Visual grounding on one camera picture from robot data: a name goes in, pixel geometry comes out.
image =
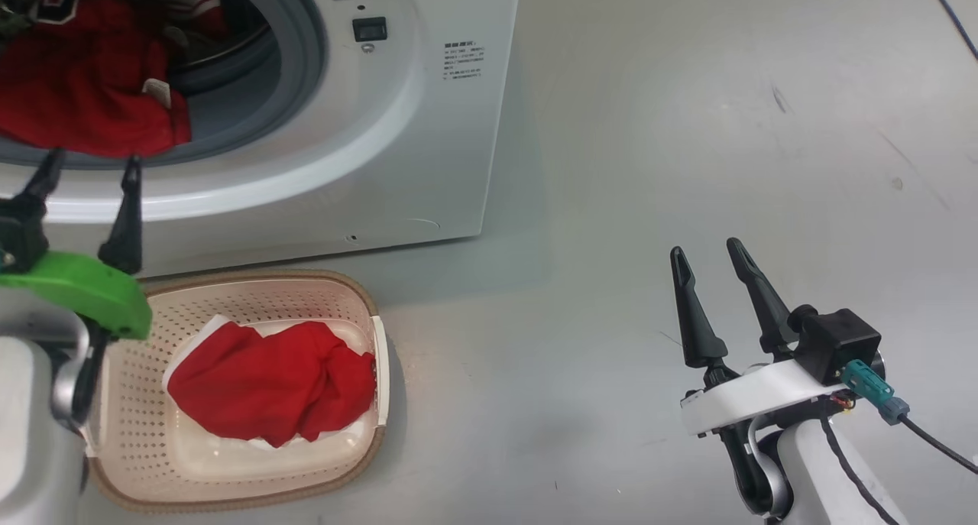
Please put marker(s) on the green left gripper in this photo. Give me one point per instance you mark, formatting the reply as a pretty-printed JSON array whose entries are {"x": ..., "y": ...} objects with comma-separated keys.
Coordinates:
[{"x": 92, "y": 288}]

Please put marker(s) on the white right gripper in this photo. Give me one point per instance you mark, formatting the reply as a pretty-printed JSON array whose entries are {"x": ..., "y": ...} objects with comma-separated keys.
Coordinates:
[{"x": 749, "y": 395}]

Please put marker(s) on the red jersey with number print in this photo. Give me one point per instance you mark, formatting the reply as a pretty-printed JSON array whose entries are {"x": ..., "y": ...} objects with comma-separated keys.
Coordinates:
[{"x": 84, "y": 89}]

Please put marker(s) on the red and white garment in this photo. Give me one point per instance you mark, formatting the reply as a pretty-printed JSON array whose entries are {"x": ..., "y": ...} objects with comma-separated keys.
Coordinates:
[{"x": 267, "y": 380}]

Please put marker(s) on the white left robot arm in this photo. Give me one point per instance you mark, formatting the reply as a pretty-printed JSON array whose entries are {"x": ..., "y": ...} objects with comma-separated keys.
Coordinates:
[{"x": 30, "y": 433}]

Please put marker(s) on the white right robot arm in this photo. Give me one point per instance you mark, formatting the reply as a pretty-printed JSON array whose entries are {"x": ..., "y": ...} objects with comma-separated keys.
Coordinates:
[{"x": 817, "y": 487}]

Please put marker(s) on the cream perforated laundry basket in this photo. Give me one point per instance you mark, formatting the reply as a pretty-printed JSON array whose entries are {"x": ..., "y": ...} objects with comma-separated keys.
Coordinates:
[{"x": 153, "y": 448}]

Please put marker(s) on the white front-load washing machine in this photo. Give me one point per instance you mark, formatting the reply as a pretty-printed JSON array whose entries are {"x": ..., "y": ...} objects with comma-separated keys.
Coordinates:
[{"x": 412, "y": 150}]

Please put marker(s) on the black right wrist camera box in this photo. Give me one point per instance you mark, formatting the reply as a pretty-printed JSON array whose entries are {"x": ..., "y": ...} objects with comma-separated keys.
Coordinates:
[{"x": 837, "y": 341}]

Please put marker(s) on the teal right camera connector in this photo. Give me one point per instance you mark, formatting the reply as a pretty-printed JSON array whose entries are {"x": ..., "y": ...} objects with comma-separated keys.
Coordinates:
[{"x": 871, "y": 387}]

